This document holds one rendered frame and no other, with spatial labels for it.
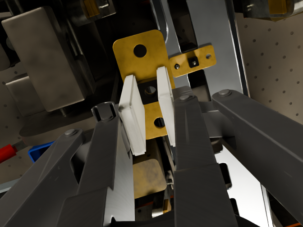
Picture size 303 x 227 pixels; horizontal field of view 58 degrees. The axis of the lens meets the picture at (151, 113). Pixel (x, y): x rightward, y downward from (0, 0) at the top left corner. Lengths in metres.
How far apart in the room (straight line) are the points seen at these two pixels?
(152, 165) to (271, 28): 0.57
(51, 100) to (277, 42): 0.72
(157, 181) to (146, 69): 0.34
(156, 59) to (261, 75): 0.72
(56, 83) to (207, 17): 0.29
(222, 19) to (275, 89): 0.47
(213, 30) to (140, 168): 0.28
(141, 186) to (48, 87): 0.27
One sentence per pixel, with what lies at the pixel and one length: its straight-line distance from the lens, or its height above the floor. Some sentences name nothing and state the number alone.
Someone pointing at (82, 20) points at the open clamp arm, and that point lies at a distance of 0.40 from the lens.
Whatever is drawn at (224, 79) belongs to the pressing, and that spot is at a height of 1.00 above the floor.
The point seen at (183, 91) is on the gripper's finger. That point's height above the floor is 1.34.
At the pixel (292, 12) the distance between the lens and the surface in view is 0.46.
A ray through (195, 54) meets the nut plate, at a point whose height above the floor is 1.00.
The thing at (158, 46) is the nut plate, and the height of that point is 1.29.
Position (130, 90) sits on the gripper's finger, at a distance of 0.17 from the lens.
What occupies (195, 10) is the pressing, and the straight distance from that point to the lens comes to 0.51.
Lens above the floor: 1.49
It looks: 67 degrees down
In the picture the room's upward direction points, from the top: 170 degrees clockwise
